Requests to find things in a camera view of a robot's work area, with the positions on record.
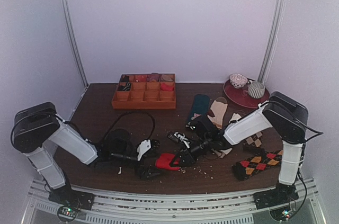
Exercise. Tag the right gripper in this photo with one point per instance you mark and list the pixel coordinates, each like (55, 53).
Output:
(186, 158)

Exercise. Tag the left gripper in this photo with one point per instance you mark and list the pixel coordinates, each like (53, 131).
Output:
(145, 175)

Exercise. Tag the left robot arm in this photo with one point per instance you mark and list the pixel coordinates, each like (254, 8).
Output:
(41, 124)

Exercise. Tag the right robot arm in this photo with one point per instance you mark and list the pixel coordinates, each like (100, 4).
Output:
(286, 116)

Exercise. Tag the white brown sock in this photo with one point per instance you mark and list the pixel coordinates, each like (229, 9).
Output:
(223, 153)

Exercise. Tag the cream striped sock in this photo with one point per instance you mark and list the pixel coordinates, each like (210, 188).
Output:
(217, 111)

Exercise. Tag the green reindeer sock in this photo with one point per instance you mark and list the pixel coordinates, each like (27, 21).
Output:
(199, 107)

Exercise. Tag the black red argyle sock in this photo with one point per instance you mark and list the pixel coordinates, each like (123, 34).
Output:
(256, 164)

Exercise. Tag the wooden divided organizer tray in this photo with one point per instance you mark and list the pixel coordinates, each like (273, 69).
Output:
(145, 93)

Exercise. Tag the brown argyle sock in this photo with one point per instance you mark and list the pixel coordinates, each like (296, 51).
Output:
(254, 140)

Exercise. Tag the rolled red sock in tray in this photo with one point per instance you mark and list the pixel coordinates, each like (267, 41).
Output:
(168, 86)

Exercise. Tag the black white sock in tray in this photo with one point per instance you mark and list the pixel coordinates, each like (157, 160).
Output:
(125, 86)

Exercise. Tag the red plate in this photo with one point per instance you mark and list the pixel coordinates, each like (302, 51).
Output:
(241, 97)

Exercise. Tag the patterned white bowl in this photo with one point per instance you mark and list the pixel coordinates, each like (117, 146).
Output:
(238, 80)

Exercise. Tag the striped grey cup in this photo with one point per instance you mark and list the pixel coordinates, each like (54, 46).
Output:
(256, 89)

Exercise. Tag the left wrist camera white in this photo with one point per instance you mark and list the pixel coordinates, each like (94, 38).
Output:
(143, 147)

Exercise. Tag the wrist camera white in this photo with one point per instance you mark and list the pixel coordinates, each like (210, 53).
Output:
(178, 137)
(143, 147)

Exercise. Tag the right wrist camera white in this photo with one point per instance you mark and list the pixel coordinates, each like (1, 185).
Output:
(178, 137)

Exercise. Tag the aluminium table rail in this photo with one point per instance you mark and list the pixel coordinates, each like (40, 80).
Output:
(120, 207)

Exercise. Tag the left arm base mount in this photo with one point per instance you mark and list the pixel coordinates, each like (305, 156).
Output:
(71, 203)

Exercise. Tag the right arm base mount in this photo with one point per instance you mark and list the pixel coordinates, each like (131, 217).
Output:
(278, 200)

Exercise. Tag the left aluminium post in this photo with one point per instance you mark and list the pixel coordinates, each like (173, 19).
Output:
(73, 42)

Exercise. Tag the aluminium post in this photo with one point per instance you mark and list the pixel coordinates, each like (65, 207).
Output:
(73, 42)
(272, 41)

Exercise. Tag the right aluminium post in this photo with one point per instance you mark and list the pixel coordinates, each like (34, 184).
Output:
(272, 41)

